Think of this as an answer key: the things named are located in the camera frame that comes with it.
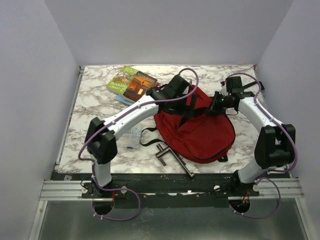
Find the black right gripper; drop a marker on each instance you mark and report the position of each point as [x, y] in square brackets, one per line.
[217, 110]

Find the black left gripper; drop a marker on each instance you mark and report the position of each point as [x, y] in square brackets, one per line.
[188, 109]

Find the red backpack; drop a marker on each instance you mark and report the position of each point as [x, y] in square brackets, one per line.
[203, 139]

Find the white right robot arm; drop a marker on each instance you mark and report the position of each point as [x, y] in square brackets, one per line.
[275, 146]

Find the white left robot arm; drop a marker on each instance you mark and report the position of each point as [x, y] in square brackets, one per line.
[102, 135]

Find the clear plastic bag of parts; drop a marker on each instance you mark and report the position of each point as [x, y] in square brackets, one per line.
[131, 139]

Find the dark metal T-shaped tool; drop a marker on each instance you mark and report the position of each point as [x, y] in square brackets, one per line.
[164, 152]

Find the dark brown novel book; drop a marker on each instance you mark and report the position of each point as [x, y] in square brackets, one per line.
[138, 87]

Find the light blue notebook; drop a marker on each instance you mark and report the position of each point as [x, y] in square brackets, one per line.
[121, 99]

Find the green treehouse book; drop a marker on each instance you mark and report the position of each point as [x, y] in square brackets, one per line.
[121, 80]

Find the aluminium rail frame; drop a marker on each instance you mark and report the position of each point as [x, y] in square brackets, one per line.
[75, 220]

